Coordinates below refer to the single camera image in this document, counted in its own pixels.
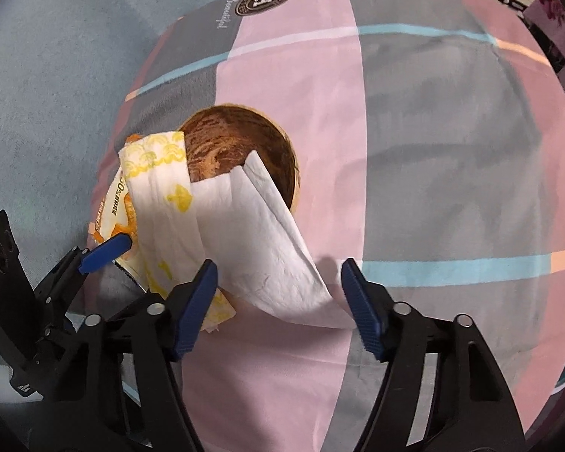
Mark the white tissue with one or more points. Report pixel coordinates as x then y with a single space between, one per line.
259 254

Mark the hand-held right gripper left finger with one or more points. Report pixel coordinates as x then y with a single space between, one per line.
195 310

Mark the yellow printed white napkin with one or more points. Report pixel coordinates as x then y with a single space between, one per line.
165 207

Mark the brown coconut shell bowl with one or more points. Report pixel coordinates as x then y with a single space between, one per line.
230 150

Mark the light blue sheet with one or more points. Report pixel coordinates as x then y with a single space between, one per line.
52 80

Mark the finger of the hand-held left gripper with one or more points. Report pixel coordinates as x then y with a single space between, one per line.
106 249
70 310

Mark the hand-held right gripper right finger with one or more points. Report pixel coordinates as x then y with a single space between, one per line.
362 310

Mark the orange yellow snack packet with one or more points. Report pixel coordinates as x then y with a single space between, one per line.
115 216

